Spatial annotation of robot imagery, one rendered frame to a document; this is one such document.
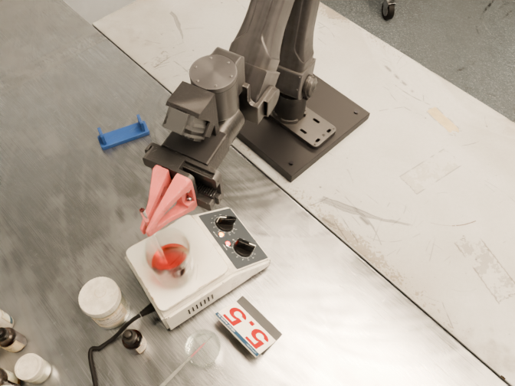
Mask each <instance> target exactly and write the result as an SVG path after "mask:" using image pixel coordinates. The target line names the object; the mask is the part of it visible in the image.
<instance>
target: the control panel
mask: <svg viewBox="0 0 515 386"><path fill-rule="evenodd" d="M219 216H233V217H236V221H235V222H234V224H233V226H234V227H233V229H232V230H231V231H222V230H220V229H219V228H218V227H217V226H216V224H215V221H216V219H217V218H218V217H219ZM199 218H200V219H201V221H202V222H203V224H204V225H205V226H206V227H207V229H208V231H209V232H210V233H211V235H212V236H213V238H214V239H215V240H216V241H217V243H218V244H219V246H220V247H221V249H222V250H223V251H224V252H225V254H226V255H227V257H228V258H229V260H230V261H231V262H232V263H233V265H234V266H235V268H236V269H240V268H242V267H246V266H248V265H251V264H253V263H257V262H258V261H261V260H264V259H267V258H268V257H267V255H266V254H265V252H264V251H263V250H262V249H261V248H260V246H259V245H258V243H257V242H256V241H255V239H254V238H253V237H252V236H251V235H250V233H249V232H248V231H247V229H246V228H245V227H244V225H243V224H242V223H241V222H240V221H239V219H238V218H237V216H236V215H235V214H234V212H233V211H232V210H231V209H230V208H228V209H224V210H220V211H215V212H212V213H208V214H202V215H199ZM220 232H222V233H223V234H224V235H223V236H220V235H219V233H220ZM238 238H241V239H243V240H246V241H249V242H251V243H253V244H255V245H256V247H255V249H254V251H252V253H251V255H250V256H249V257H242V256H240V255H239V254H237V253H236V252H235V249H234V245H235V242H236V241H237V240H238ZM227 241H228V242H230V245H227V244H226V242H227Z"/></svg>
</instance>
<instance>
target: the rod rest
mask: <svg viewBox="0 0 515 386"><path fill-rule="evenodd" d="M136 116H137V119H138V123H134V124H131V125H129V126H125V127H123V128H120V129H116V130H114V131H111V132H107V133H104V134H103V133H102V130H101V128H100V127H99V128H97V129H98V132H99V134H100V135H99V136H98V137H97V138H98V140H99V143H100V146H101V149H102V150H106V149H110V148H113V147H115V146H119V145H121V144H124V143H126V142H130V141H133V140H135V139H138V138H141V137H144V136H148V135H149V129H148V127H147V125H146V122H145V121H142V120H141V118H140V115H139V114H138V115H136Z"/></svg>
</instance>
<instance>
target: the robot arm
mask: <svg viewBox="0 0 515 386"><path fill-rule="evenodd" d="M319 4H320V0H251V1H250V4H249V6H248V10H247V13H246V15H245V17H244V20H243V23H242V25H241V27H240V29H239V31H238V33H237V35H236V37H235V39H234V40H233V41H232V42H231V45H230V48H229V51H227V50H225V49H223V48H221V47H216V49H215V50H214V51H213V52H212V53H211V54H210V55H206V56H204V57H200V58H199V59H198V60H196V61H195V62H194V63H193V64H192V66H191V67H190V69H189V77H190V82H191V84H190V83H186V82H185V81H182V82H181V83H180V84H179V86H178V87H177V88H176V90H175V91H174V92H173V94H172V95H171V97H170V98H168V100H167V102H166V106H168V107H169V108H168V110H167V113H166V117H165V119H164V122H163V125H162V126H163V127H165V128H167V129H169V130H172V131H171V133H170V134H169V135H168V137H167V138H166V140H165V141H164V143H163V144H162V145H161V146H160V145H158V144H156V143H154V142H151V143H150V144H149V145H148V146H147V147H146V149H145V153H146V154H145V155H144V156H143V162H144V165H145V166H147V167H150V168H151V169H152V171H153V172H152V178H151V184H150V190H149V200H148V204H147V206H146V214H147V216H148V219H149V221H150V222H149V225H148V227H146V225H145V222H144V220H142V223H141V226H140V230H141V232H142V234H147V236H148V237H151V236H152V235H154V233H156V232H157V231H159V230H160V229H161V228H163V227H164V226H166V225H167V224H168V223H169V222H171V221H174V220H175V219H177V218H180V217H181V216H183V215H185V214H187V213H189V212H190V211H193V210H195V208H196V207H197V205H198V206H199V207H201V208H204V209H206V210H208V211H211V210H212V209H213V207H214V205H215V204H220V202H221V200H222V199H223V197H224V191H223V185H222V179H221V173H220V171H218V170H217V168H218V167H219V166H220V164H221V162H222V160H223V159H224V157H225V156H226V155H227V153H228V151H229V147H230V146H231V144H232V143H233V142H234V140H235V138H236V136H237V135H238V134H239V132H240V131H241V129H242V127H243V126H244V123H245V119H246V120H248V121H250V122H253V123H256V124H259V122H260V121H261V120H262V119H263V117H264V116H266V117H269V118H270V119H272V120H273V121H275V123H277V124H278V125H280V126H281V127H283V128H284V129H285V130H287V131H288V132H289V133H291V134H292V135H293V136H295V137H297V138H298V139H299V140H300V141H301V142H303V143H305V144H306V145H307V146H309V147H310V148H311V149H318V148H319V147H321V146H322V145H323V144H324V143H325V142H326V141H327V140H328V139H330V138H331V137H332V136H333V135H334V134H335V133H336V127H335V126H334V125H332V124H331V123H329V122H327V121H326V120H325V119H324V118H322V117H321V116H319V115H317V114H316V113H315V112H314V111H312V110H310V109H309V108H307V106H306V103H307V100H308V99H309V98H310V97H311V96H312V94H313V91H314V90H315V89H316V86H317V83H318V82H317V78H315V77H314V76H313V70H314V67H315V63H316V58H314V57H313V54H314V51H313V33H314V27H315V23H316V19H317V12H318V8H319ZM176 202H177V203H176ZM175 203H176V205H175V206H174V207H173V208H172V209H171V210H169V209H170V208H171V207H172V206H173V205H174V204H175ZM168 210H169V211H168ZM167 211H168V212H167ZM166 212H167V213H166ZM165 213H166V214H165ZM164 214H165V215H164ZM163 215H164V216H163Z"/></svg>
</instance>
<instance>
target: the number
mask: <svg viewBox="0 0 515 386"><path fill-rule="evenodd" d="M220 314H221V315H222V316H223V317H224V318H225V319H226V321H227V322H228V323H229V324H230V325H231V326H232V327H233V328H234V329H235V330H236V331H237V332H238V333H239V334H240V335H241V336H242V337H243V338H244V339H245V340H246V341H247V342H248V343H249V344H250V345H251V346H252V347H253V348H254V349H255V350H256V351H257V352H260V351H261V350H262V349H263V348H265V347H266V346H267V345H269V344H270V343H271V342H273V340H272V339H271V338H270V337H269V336H268V335H267V334H266V333H265V332H264V331H263V330H262V329H261V328H260V327H259V326H258V325H256V324H255V323H254V322H253V321H252V320H251V319H250V318H249V317H248V316H247V315H246V314H245V313H244V312H243V311H242V310H241V309H240V308H239V307H238V306H237V305H236V304H234V305H233V306H230V307H228V308H227V309H225V310H224V311H222V312H220Z"/></svg>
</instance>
